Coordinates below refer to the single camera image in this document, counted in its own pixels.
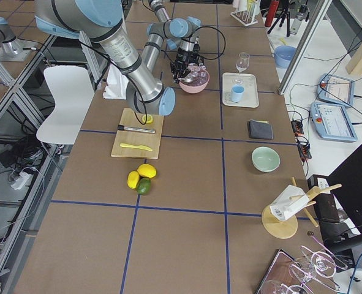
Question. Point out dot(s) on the far blue teach pendant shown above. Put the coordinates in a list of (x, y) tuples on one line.
[(336, 90)]

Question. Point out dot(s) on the large blue bowl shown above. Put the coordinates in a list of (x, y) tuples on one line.
[(283, 55)]

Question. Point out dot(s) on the clear wine glass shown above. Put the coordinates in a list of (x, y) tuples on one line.
[(242, 64)]

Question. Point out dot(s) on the steel rod with black cap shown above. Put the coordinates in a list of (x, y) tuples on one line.
[(135, 129)]

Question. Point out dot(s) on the white wire cup rack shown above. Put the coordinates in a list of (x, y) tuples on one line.
[(246, 11)]

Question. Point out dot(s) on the grey folded cloth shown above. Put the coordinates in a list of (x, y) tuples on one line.
[(260, 130)]

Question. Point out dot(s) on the cream bear serving tray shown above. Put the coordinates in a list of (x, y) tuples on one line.
[(250, 96)]

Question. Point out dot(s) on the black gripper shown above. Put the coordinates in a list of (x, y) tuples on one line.
[(184, 57)]

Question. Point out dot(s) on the white carton on stand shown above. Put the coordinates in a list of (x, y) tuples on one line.
[(291, 200)]

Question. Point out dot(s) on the wooden mug tree stand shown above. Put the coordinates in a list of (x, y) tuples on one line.
[(286, 229)]

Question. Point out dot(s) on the light green bowl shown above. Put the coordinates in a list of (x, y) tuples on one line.
[(265, 159)]

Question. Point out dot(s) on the blue teach pendant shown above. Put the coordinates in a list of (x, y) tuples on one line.
[(331, 122), (336, 90)]

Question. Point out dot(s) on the black monitor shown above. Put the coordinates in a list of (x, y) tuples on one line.
[(349, 175)]

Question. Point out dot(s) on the aluminium frame post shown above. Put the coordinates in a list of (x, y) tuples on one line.
[(316, 17)]

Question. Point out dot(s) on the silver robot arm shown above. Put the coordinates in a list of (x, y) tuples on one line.
[(179, 33), (102, 22)]

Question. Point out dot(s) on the black camera tripod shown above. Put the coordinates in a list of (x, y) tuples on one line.
[(284, 16)]

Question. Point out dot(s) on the yellow lemon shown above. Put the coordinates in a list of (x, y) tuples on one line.
[(147, 171), (133, 179)]

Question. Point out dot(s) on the half lemon slice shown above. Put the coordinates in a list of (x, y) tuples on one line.
[(147, 119)]

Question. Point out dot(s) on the green avocado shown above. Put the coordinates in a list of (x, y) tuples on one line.
[(143, 186)]

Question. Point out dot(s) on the yellow plastic knife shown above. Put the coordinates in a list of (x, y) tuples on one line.
[(140, 147)]

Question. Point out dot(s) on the white plastic chair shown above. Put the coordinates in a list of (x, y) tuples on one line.
[(72, 92)]

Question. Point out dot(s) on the wooden cutting board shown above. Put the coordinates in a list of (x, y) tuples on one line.
[(129, 119)]

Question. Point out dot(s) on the silver metal ice scoop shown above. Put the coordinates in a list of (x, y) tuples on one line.
[(187, 80)]

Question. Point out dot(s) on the pink bowl of ice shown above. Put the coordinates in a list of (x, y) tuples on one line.
[(202, 77)]

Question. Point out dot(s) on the light blue plastic cup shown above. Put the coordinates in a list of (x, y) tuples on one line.
[(236, 93)]

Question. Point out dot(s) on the near blue teach pendant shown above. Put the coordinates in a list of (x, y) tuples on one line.
[(331, 122)]

